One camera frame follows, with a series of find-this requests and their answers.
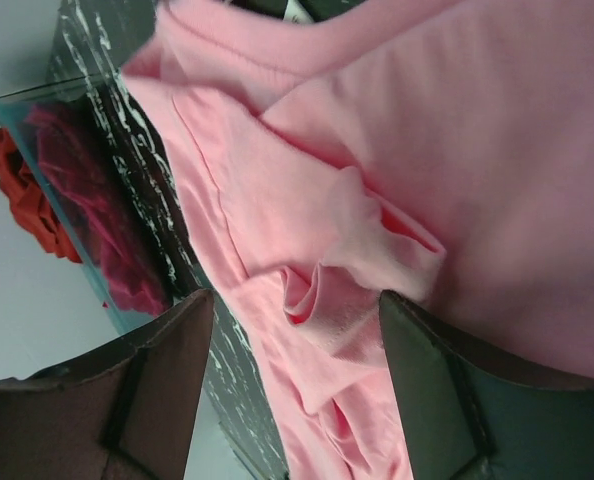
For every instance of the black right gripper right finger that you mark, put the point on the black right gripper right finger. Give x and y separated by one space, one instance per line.
470 410

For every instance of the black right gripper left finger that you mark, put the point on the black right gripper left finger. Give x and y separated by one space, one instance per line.
125 410

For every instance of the pink t-shirt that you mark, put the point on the pink t-shirt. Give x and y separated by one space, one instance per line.
443 150

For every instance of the dark red t-shirt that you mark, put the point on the dark red t-shirt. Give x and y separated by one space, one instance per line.
28 203

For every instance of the blue-grey plastic basket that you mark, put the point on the blue-grey plastic basket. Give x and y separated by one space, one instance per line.
13 115

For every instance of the black marble pattern mat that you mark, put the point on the black marble pattern mat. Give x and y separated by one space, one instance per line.
92 40

